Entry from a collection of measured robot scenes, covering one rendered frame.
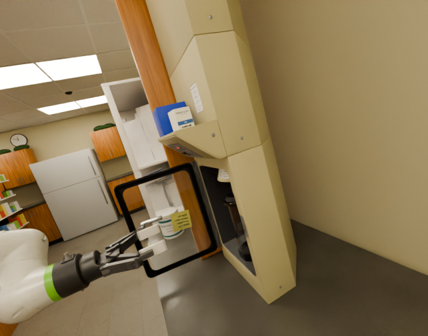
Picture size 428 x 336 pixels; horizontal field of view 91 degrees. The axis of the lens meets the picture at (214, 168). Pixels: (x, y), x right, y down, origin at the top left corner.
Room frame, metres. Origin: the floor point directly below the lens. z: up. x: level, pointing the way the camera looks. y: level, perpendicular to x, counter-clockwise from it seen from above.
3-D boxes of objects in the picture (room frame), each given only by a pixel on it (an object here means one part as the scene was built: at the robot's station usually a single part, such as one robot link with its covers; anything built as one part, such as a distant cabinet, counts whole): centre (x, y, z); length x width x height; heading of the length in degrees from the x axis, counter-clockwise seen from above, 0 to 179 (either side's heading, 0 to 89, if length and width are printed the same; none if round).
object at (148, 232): (0.65, 0.26, 1.23); 0.07 x 0.01 x 0.03; 110
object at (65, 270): (0.52, 0.44, 1.23); 0.09 x 0.06 x 0.12; 20
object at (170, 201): (0.80, 0.23, 1.19); 0.30 x 0.01 x 0.40; 103
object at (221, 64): (0.74, -0.11, 1.32); 0.32 x 0.25 x 0.77; 20
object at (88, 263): (0.55, 0.37, 1.23); 0.09 x 0.08 x 0.07; 110
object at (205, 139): (0.68, 0.07, 1.46); 0.32 x 0.12 x 0.10; 20
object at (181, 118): (0.64, 0.05, 1.54); 0.05 x 0.05 x 0.06; 28
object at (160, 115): (0.75, 0.09, 1.55); 0.10 x 0.10 x 0.09; 20
